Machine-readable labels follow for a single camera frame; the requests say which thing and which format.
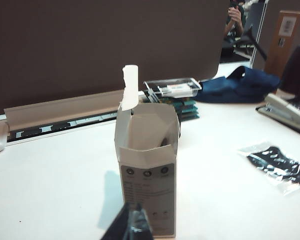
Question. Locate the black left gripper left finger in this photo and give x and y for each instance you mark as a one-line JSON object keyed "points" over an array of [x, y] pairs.
{"points": [[117, 230]]}

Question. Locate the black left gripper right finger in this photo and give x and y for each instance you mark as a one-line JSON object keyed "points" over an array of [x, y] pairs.
{"points": [[140, 230]]}

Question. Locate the white grey cardboard mask box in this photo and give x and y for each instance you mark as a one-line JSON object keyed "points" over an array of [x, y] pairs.
{"points": [[147, 190]]}

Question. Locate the black mask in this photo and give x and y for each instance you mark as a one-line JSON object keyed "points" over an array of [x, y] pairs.
{"points": [[280, 165]]}

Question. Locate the brown wooden board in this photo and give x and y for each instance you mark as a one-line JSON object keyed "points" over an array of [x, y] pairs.
{"points": [[282, 42]]}

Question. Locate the beige stapler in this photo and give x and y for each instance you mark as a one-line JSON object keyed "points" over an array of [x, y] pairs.
{"points": [[285, 110]]}

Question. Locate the dark blue cloth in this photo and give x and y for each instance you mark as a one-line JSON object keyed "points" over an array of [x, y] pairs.
{"points": [[257, 82]]}

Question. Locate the black monitor stand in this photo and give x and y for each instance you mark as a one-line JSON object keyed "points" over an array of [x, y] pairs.
{"points": [[255, 42]]}

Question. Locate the grey monitor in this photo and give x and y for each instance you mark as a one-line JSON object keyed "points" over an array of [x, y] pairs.
{"points": [[255, 15]]}

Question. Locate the seated background person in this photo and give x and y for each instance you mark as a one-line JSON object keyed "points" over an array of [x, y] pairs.
{"points": [[236, 22]]}

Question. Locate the white labelled tube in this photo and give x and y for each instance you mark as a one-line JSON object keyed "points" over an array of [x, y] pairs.
{"points": [[177, 90]]}

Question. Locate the clear plastic tray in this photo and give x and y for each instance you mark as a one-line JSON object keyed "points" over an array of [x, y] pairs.
{"points": [[175, 82]]}

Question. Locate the brown desk partition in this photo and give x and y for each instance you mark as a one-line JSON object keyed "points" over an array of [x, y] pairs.
{"points": [[90, 45]]}

